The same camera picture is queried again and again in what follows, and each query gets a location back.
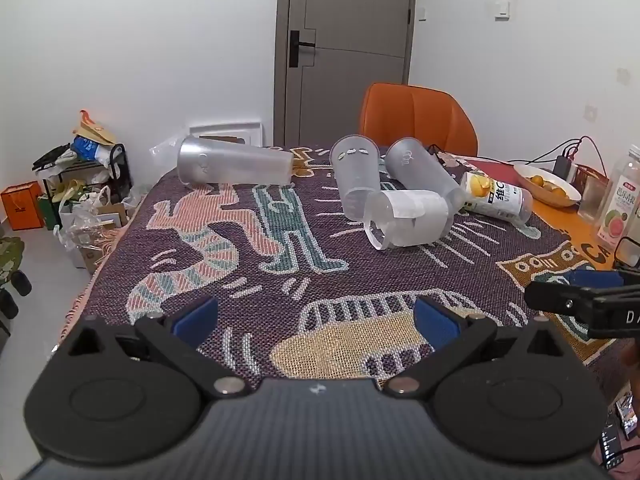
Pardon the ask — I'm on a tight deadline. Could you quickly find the clear cup with white label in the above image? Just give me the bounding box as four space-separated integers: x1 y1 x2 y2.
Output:
363 190 454 250

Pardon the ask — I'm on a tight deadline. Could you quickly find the frosted cup leaning right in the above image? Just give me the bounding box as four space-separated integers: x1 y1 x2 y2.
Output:
384 138 465 214

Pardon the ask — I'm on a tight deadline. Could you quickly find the long frosted cup lying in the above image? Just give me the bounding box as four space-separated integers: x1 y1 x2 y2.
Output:
177 136 294 185

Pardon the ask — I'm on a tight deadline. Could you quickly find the frosted cup with oval marks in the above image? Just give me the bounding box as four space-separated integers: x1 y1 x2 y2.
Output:
330 136 381 221

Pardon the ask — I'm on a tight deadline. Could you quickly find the guava juice bottle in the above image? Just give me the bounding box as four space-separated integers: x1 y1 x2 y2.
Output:
596 144 640 249

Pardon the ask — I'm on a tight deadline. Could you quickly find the clear glass on table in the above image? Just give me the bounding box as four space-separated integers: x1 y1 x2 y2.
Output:
578 176 608 223

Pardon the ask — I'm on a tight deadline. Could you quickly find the white bowl with oranges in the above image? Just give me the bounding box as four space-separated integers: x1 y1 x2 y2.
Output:
513 164 582 208

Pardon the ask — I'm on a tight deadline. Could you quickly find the patterned woven table blanket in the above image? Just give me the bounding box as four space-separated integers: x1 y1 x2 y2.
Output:
66 148 612 384

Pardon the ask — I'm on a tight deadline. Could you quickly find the black power adapter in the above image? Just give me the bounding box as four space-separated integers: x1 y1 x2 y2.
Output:
552 155 577 183

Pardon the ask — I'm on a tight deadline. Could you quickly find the blue white bag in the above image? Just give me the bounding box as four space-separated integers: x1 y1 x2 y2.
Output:
70 136 111 165

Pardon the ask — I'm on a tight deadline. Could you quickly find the orange paper bag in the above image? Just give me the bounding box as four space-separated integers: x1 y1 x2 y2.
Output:
1 181 43 231

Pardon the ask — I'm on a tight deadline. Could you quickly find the orange chair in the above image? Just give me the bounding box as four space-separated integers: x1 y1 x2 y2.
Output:
359 82 478 156

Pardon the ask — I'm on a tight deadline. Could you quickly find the grey door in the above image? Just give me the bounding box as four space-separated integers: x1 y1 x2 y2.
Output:
273 0 416 148

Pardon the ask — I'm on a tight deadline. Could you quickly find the red cable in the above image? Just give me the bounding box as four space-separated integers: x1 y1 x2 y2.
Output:
569 134 614 181

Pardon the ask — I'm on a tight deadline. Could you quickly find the black wire rack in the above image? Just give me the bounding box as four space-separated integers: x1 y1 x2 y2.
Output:
35 143 134 203

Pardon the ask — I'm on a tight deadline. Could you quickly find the white picture frame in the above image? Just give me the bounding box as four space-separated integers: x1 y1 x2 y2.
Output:
189 122 265 148

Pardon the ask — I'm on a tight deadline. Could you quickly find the white light switch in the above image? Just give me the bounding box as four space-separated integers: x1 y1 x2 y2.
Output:
494 0 511 22

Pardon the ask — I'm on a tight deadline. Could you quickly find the black door handle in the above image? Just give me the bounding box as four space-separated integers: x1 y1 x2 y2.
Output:
288 29 316 68

